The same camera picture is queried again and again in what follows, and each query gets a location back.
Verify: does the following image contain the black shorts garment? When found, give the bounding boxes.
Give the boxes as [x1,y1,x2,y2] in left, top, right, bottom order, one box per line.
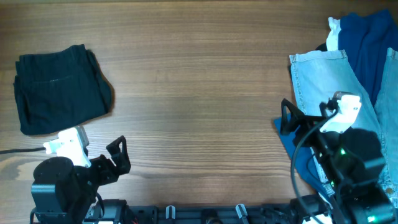
[14,45,113,136]

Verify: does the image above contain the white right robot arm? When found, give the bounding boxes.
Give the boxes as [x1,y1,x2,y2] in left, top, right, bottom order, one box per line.
[280,95,397,223]

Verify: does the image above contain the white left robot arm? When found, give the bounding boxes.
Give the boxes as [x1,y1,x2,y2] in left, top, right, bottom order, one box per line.
[29,136,132,223]

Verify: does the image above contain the light blue denim jeans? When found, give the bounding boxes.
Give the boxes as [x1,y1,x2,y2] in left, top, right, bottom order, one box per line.
[289,48,397,205]

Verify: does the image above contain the white cloth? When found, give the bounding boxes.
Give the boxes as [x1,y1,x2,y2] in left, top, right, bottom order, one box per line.
[326,17,341,51]

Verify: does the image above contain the dark blue garment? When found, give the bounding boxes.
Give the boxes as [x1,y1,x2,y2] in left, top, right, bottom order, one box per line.
[272,9,398,200]

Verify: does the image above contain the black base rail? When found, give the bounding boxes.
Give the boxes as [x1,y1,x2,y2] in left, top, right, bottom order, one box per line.
[70,198,349,224]

